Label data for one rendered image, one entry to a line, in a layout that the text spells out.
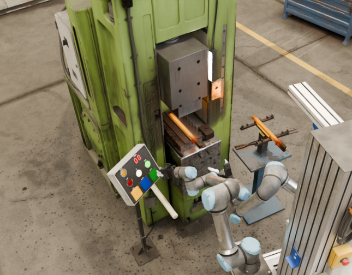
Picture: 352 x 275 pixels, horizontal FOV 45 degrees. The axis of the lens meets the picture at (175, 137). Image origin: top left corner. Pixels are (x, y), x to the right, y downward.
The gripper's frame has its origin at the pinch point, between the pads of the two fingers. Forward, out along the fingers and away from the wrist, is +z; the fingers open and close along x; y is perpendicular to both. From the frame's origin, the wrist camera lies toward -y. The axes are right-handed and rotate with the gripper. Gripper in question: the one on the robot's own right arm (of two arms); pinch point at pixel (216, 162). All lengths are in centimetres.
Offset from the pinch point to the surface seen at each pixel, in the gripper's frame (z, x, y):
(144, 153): 23, -45, -15
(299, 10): 248, 328, 79
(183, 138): 36.2, -6.1, 0.8
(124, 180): 11, -67, -13
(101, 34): 82, -41, -81
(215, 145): 24.1, 16.7, 11.0
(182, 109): 30.0, -8.9, -34.0
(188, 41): 45, 6, -77
